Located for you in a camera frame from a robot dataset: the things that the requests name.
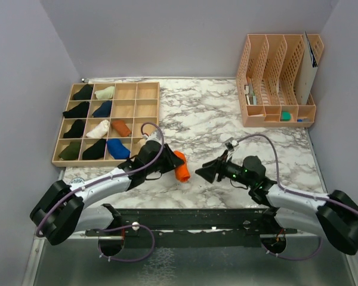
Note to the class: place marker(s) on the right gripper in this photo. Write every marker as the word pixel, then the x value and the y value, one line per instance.
pixel 209 170

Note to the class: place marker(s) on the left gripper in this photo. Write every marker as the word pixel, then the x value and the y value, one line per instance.
pixel 172 160

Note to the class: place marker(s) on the bright orange underwear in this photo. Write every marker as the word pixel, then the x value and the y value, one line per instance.
pixel 182 173

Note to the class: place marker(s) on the rust brown underwear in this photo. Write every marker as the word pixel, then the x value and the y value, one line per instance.
pixel 121 128

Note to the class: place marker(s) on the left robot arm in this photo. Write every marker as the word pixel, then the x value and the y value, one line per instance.
pixel 57 213

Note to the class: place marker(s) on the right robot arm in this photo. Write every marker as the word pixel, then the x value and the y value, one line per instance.
pixel 333 217

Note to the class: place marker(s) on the blue rolled underwear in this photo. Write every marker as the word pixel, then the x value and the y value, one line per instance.
pixel 117 150

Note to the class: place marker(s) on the black rolled underwear bottom row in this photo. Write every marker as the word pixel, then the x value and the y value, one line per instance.
pixel 96 151

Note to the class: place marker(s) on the white rolled underwear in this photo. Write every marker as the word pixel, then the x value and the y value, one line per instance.
pixel 97 129

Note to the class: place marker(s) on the navy rolled underwear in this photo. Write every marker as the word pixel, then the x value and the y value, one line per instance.
pixel 103 111

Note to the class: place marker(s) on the light green rolled underwear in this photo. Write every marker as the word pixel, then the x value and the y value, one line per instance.
pixel 105 94

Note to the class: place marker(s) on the black rolled underwear third row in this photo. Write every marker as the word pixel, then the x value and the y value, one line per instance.
pixel 73 129

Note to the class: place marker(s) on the dark green rolled underwear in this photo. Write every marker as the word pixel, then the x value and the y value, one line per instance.
pixel 71 152

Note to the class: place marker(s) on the black rolled underwear second row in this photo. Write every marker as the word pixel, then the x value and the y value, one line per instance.
pixel 78 112

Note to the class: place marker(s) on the black rolled underwear top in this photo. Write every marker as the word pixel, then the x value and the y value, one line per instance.
pixel 84 93

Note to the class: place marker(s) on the wooden compartment organizer tray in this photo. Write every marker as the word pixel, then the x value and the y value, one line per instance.
pixel 135 103

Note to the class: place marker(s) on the green object in rack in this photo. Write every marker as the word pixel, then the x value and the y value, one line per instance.
pixel 285 116

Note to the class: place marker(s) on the blue white round tin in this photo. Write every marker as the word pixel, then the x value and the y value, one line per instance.
pixel 77 180

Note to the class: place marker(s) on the pink plastic file rack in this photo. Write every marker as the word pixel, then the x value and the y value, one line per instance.
pixel 266 77

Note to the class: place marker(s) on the white board in rack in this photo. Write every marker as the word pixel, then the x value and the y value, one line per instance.
pixel 306 72

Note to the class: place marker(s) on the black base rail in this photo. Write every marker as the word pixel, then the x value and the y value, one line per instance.
pixel 248 227

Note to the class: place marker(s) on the aluminium extrusion rail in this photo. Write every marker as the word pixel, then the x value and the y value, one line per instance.
pixel 128 233

